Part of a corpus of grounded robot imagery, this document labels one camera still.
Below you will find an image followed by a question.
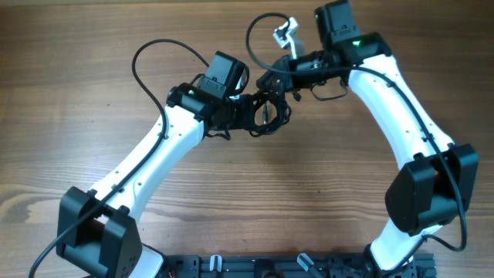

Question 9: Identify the black HDMI cable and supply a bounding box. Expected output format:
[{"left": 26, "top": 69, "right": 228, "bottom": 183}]
[{"left": 249, "top": 90, "right": 293, "bottom": 138}]

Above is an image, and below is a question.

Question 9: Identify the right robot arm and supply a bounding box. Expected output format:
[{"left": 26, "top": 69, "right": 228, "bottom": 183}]
[{"left": 257, "top": 1, "right": 479, "bottom": 277}]

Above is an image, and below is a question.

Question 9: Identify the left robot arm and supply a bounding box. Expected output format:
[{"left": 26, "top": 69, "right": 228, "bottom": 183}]
[{"left": 56, "top": 52, "right": 249, "bottom": 278}]

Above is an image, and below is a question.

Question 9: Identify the right camera black cable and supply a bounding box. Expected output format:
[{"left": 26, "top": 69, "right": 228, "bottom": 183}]
[{"left": 245, "top": 12, "right": 469, "bottom": 278}]

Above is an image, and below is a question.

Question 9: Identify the camera black cable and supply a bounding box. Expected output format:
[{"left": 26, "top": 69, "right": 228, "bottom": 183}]
[
  {"left": 28, "top": 38, "right": 211, "bottom": 278},
  {"left": 245, "top": 12, "right": 469, "bottom": 278}
]

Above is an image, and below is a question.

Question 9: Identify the left camera black cable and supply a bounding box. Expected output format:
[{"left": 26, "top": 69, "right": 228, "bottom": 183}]
[{"left": 28, "top": 38, "right": 211, "bottom": 278}]

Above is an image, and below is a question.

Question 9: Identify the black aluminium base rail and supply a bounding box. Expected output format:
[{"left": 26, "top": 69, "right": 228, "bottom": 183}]
[{"left": 161, "top": 253, "right": 437, "bottom": 278}]

